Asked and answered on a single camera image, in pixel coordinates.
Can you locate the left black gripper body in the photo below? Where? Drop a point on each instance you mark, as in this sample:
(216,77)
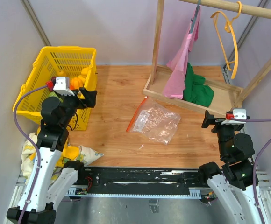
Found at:
(71,103)

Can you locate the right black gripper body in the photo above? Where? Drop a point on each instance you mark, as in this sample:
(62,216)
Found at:
(224,131)

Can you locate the clear zip bag orange zipper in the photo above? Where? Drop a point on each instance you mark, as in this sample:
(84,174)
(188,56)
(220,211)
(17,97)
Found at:
(154,121)

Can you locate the green cabbage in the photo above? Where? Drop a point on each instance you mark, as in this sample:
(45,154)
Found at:
(53,94)

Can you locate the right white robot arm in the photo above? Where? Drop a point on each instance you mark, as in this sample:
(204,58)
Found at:
(235,183)

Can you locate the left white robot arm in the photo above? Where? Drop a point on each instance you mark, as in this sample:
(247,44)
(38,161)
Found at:
(39,202)

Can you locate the yellow bell pepper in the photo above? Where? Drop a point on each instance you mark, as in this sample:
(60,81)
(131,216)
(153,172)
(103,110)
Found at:
(76,83)

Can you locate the wooden clothes rack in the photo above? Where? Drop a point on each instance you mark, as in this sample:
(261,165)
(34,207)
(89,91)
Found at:
(226,97)

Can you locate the yellow bananas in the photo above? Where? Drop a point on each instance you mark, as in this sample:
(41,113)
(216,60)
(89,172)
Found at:
(83,75)

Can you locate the green cloth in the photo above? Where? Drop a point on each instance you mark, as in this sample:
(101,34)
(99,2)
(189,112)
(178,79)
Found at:
(196,91)

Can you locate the yellow lemon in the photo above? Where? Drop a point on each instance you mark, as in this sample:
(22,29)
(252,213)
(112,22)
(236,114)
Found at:
(61,73)

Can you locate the yellow plastic basket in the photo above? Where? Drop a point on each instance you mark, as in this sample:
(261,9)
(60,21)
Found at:
(71,59)

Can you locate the pink cloth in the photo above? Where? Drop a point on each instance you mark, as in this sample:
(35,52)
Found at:
(178,65)

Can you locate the yellow patterned cloth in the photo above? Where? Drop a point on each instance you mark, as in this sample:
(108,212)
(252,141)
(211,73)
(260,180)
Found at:
(81,153)

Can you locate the grey clothes hanger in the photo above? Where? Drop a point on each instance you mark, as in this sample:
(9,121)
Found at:
(193,20)

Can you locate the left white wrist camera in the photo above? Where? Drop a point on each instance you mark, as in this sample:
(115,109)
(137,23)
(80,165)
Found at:
(61,86)

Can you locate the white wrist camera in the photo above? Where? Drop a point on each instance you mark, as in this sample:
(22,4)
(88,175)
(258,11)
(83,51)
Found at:
(235,117)
(61,86)

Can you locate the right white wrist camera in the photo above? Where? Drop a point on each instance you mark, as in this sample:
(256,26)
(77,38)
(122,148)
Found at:
(235,117)

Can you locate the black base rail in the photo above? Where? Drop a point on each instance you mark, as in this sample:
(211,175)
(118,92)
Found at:
(138,182)

